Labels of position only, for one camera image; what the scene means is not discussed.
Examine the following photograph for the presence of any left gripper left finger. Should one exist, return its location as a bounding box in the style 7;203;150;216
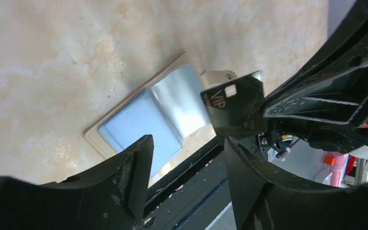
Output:
0;135;154;230

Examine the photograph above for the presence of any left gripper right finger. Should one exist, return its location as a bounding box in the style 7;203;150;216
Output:
224;138;368;230

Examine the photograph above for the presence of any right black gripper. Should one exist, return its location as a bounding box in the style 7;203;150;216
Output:
257;0;368;158

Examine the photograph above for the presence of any beige card holder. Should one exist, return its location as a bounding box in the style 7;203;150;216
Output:
83;52;237;178

